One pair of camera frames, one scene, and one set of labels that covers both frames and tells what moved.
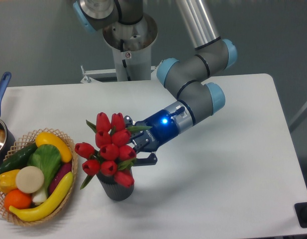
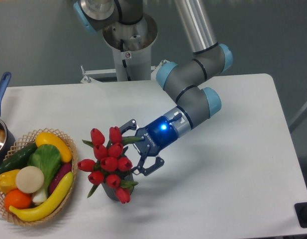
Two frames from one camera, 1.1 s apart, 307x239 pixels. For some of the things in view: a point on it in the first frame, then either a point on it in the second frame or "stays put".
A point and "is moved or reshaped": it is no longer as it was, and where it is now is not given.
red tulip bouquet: (112, 155) is moved or reshaped
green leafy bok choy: (47, 158) stays put
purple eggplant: (61, 171) stays put
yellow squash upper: (47, 138) stays put
